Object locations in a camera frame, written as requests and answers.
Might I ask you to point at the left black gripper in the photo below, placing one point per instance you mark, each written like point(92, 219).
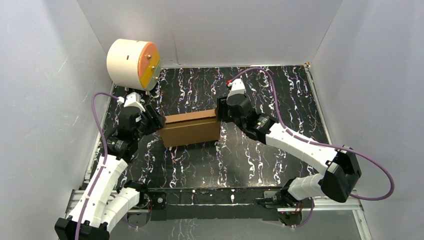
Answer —
point(154, 118)

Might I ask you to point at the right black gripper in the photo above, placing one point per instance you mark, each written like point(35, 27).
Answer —
point(221, 108)

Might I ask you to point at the brown cardboard box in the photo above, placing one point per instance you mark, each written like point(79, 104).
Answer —
point(190, 128)

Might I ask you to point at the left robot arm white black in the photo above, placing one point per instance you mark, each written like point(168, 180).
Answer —
point(99, 188)

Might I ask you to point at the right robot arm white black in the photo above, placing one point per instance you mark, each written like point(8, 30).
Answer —
point(337, 170)

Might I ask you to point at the white cylindrical drum orange face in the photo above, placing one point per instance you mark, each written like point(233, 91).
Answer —
point(134, 64)

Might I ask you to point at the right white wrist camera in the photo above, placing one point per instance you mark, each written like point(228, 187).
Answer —
point(236, 86)

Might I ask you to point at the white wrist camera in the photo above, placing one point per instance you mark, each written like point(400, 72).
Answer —
point(131, 100)
point(236, 86)

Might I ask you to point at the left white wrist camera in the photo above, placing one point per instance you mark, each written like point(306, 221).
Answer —
point(131, 100)

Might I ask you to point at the aluminium frame rail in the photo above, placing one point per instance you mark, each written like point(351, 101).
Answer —
point(233, 203)

